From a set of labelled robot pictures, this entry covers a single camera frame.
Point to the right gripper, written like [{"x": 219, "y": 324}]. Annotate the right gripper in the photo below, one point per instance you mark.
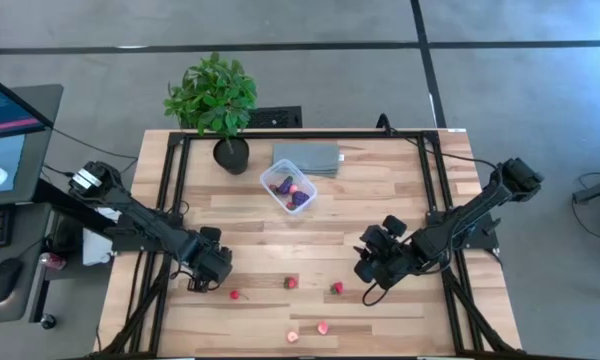
[{"x": 395, "y": 265}]

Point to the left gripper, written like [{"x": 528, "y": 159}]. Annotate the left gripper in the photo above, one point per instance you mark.
[{"x": 212, "y": 262}]

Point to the purple toy grape bunch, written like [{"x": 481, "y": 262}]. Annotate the purple toy grape bunch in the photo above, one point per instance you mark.
[{"x": 300, "y": 198}]

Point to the purple toy eggplant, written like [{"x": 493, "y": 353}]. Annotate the purple toy eggplant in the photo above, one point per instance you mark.
[{"x": 285, "y": 185}]

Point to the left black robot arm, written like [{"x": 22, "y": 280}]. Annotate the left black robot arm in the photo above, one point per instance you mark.
[{"x": 140, "y": 220}]

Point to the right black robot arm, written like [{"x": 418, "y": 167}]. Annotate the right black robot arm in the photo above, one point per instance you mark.
[{"x": 470, "y": 210}]

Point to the clear plastic tupperware container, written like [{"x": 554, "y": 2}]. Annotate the clear plastic tupperware container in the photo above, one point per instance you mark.
[{"x": 275, "y": 175}]

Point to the grey folded cloth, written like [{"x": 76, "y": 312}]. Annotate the grey folded cloth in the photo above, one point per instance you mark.
[{"x": 307, "y": 157}]

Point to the black plant pot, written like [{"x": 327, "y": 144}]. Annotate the black plant pot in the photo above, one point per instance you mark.
[{"x": 232, "y": 160}]

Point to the small red can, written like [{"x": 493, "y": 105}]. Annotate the small red can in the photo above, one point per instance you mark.
[{"x": 52, "y": 261}]

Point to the black round knob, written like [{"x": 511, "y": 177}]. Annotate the black round knob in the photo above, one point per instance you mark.
[{"x": 48, "y": 321}]

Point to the black perforated box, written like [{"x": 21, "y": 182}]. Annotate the black perforated box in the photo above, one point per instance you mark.
[{"x": 277, "y": 117}]

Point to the computer desk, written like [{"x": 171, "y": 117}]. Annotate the computer desk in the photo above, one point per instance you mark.
[{"x": 27, "y": 280}]

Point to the green leafy plant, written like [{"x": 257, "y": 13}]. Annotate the green leafy plant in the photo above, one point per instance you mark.
[{"x": 212, "y": 95}]

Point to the black computer mouse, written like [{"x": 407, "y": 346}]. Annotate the black computer mouse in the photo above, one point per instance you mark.
[{"x": 4, "y": 280}]

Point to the operator computer monitor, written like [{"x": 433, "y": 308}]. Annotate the operator computer monitor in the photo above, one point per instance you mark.
[{"x": 0, "y": 165}]

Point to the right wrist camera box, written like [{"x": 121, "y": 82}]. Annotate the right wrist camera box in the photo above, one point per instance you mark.
[{"x": 395, "y": 226}]

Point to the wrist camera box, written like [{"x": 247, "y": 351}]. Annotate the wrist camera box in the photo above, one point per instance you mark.
[
  {"x": 211, "y": 235},
  {"x": 395, "y": 226}
]

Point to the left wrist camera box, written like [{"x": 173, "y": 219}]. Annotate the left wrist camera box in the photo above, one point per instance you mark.
[{"x": 211, "y": 235}]

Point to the black aluminium table frame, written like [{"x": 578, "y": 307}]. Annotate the black aluminium table frame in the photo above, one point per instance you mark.
[{"x": 300, "y": 134}]

